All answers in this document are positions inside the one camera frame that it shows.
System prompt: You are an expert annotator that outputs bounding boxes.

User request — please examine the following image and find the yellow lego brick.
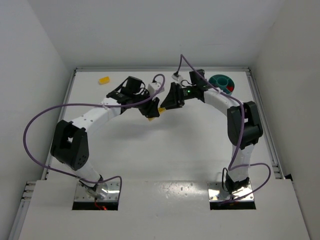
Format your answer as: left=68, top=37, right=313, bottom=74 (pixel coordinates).
left=148, top=107, right=166, bottom=121
left=98, top=76, right=110, bottom=85

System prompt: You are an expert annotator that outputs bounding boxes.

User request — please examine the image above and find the red lego brick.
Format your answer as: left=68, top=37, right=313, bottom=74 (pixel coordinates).
left=226, top=85, right=234, bottom=92

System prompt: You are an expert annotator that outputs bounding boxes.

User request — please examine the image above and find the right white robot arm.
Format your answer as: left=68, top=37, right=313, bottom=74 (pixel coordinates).
left=160, top=69, right=263, bottom=194

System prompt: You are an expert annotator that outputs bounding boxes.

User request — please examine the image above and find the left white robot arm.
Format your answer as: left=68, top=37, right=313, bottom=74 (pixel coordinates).
left=50, top=76, right=164, bottom=195

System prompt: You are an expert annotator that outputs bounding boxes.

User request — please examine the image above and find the teal divided round container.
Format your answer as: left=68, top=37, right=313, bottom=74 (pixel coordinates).
left=208, top=74, right=235, bottom=96

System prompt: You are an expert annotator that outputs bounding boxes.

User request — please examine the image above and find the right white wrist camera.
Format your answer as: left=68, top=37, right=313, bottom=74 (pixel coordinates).
left=171, top=72, right=183, bottom=82

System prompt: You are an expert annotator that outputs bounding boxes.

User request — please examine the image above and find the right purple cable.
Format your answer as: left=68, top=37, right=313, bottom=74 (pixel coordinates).
left=172, top=54, right=272, bottom=205

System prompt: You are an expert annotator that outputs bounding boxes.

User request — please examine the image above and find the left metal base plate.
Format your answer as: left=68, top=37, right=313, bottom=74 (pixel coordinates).
left=74, top=181, right=120, bottom=203

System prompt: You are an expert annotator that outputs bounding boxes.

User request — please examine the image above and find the metal base plate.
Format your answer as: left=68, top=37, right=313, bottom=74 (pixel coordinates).
left=74, top=181, right=120, bottom=203
left=208, top=181, right=255, bottom=203

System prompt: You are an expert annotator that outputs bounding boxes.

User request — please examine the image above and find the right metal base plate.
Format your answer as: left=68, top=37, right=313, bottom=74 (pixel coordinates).
left=208, top=181, right=255, bottom=203

